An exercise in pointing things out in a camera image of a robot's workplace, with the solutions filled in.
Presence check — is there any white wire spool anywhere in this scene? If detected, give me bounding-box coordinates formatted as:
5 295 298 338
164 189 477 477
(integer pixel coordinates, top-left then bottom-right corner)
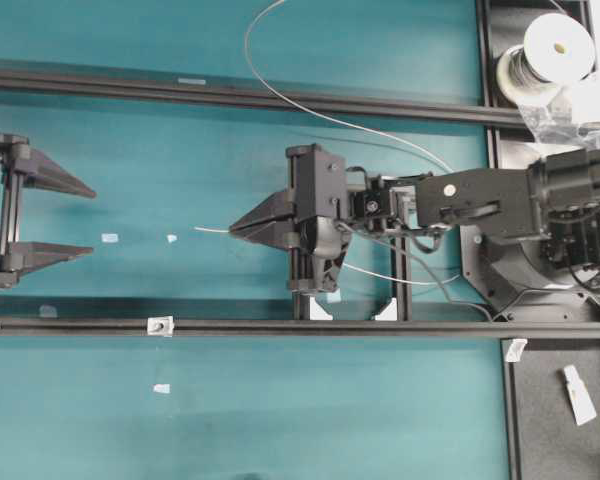
496 13 596 107

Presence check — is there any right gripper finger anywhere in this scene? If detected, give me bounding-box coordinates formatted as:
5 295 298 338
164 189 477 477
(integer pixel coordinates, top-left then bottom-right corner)
229 220 300 250
229 190 295 233

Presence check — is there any black aluminium rail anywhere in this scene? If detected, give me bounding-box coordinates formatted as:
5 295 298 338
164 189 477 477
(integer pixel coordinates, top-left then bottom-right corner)
0 317 600 340
0 59 525 129

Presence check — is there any white tape piece lower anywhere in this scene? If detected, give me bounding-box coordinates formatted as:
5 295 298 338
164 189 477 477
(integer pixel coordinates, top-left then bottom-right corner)
153 384 171 395

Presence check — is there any small silver metal fitting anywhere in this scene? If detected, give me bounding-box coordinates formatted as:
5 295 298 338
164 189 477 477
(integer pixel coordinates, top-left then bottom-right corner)
146 316 175 337

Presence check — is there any black foam pad tray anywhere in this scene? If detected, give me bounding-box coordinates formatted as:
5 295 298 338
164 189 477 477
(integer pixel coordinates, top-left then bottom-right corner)
503 339 600 479

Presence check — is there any clear tape on rail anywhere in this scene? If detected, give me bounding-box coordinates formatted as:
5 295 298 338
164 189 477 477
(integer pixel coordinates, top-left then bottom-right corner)
177 77 207 85

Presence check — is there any lower black aluminium rail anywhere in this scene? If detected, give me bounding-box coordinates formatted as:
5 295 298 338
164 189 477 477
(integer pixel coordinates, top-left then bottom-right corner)
0 317 600 340

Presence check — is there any white tape piece left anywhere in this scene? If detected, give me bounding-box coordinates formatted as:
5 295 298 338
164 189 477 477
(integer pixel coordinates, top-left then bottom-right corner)
101 233 119 244

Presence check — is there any clear plastic bag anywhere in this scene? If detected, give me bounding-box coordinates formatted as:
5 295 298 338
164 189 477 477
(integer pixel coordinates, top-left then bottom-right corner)
518 85 600 150

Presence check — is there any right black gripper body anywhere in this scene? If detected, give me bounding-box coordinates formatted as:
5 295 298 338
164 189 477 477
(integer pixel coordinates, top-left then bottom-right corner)
286 144 351 293

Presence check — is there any small white label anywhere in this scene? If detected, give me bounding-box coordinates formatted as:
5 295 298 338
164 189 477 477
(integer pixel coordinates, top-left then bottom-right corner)
503 338 528 363

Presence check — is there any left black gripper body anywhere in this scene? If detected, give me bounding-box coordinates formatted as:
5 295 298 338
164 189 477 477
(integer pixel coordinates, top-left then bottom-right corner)
0 133 29 289

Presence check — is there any upper black aluminium rail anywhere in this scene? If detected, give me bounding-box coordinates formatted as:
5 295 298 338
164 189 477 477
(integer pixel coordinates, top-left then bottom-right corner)
0 59 525 129

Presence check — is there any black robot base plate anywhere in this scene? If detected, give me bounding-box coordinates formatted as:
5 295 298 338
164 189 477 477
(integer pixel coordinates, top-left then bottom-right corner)
460 226 600 323

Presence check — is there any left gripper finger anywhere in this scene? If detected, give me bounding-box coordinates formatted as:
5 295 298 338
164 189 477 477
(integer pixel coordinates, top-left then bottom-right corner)
24 149 97 199
9 242 93 271

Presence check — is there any thin silver wire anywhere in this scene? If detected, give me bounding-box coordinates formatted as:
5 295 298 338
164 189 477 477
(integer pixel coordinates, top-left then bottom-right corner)
194 0 465 287

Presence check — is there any black square camera frame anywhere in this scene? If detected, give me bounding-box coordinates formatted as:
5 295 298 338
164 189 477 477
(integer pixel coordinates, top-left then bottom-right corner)
315 244 415 321

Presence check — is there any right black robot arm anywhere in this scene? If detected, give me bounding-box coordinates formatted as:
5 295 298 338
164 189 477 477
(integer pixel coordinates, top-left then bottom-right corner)
229 144 600 294

